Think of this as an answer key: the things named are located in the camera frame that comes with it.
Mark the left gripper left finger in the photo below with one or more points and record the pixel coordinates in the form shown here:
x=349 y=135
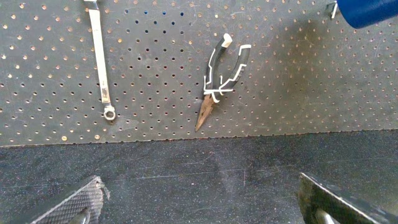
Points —
x=77 y=202

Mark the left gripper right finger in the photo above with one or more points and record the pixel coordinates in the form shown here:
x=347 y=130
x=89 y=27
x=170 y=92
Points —
x=326 y=202

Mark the roll of blue tape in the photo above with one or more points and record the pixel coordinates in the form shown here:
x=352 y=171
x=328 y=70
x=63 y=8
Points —
x=363 y=11

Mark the black pegboard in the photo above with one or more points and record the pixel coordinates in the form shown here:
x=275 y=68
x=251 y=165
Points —
x=155 y=62

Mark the wrench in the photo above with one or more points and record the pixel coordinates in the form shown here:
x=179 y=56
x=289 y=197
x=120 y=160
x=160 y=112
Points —
x=99 y=56

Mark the black and white pliers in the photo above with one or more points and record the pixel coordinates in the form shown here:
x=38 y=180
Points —
x=217 y=77

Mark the metal hook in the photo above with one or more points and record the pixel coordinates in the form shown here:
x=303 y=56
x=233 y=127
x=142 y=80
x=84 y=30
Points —
x=332 y=9

